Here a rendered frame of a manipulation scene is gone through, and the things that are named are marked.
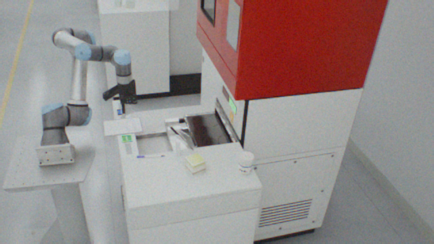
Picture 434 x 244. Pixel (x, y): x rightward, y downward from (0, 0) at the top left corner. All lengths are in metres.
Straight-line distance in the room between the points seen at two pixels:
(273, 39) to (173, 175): 0.79
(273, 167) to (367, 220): 1.16
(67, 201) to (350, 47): 1.77
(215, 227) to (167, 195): 0.33
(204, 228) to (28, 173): 0.97
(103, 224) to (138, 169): 1.14
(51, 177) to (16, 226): 1.03
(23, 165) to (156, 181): 0.79
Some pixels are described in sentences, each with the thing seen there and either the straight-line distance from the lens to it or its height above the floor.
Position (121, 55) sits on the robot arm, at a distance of 1.88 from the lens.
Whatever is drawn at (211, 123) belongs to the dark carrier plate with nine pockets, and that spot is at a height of 0.90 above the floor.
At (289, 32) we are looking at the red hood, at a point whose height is 1.57.
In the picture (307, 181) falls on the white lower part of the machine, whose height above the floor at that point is 0.57.
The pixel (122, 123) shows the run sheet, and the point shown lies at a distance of 2.29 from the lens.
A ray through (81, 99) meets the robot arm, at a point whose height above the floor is 1.07.
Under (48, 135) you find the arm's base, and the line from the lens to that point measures 2.26.
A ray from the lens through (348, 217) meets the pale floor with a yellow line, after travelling 3.26.
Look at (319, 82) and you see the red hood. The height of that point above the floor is 1.28.
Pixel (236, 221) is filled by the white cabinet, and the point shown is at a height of 0.74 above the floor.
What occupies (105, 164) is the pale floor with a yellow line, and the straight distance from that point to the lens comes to 3.52.
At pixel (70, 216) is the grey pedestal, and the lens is 2.57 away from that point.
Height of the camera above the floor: 2.27
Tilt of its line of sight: 35 degrees down
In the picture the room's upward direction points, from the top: 4 degrees clockwise
